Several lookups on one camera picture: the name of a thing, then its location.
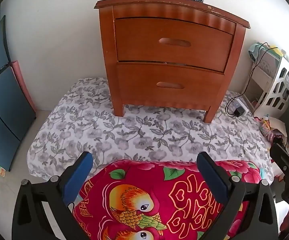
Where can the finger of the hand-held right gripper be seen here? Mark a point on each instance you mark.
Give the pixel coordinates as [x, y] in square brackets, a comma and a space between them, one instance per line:
[283, 160]

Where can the brown wooden nightstand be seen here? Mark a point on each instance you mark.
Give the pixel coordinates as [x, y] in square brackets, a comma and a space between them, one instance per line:
[107, 55]

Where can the red bird printed blanket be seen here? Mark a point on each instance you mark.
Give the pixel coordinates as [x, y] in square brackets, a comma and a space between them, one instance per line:
[144, 180]

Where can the white power strip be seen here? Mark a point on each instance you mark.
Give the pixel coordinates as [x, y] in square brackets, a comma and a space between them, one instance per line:
[239, 102]

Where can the grey floral bedsheet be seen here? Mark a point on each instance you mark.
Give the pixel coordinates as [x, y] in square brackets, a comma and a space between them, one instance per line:
[134, 135]

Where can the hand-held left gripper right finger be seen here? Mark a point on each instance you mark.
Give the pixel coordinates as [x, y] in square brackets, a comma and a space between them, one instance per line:
[212, 175]

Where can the pink board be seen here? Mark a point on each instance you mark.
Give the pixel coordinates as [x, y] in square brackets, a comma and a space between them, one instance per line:
[22, 85]

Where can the white plastic basket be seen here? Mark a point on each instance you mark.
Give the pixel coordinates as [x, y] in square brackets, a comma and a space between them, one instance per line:
[268, 97]

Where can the dark blue cabinet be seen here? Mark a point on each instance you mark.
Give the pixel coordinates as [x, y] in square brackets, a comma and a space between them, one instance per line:
[7, 105]

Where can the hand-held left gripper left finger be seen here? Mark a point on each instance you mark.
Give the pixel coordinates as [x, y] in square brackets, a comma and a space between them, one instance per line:
[78, 177]

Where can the black charger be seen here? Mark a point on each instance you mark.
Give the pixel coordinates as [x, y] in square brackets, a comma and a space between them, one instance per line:
[239, 111]

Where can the light green cloth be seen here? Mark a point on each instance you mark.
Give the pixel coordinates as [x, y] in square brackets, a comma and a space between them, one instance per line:
[255, 51]

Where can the colourful packets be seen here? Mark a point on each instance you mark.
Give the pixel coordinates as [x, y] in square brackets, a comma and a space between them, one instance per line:
[269, 130]

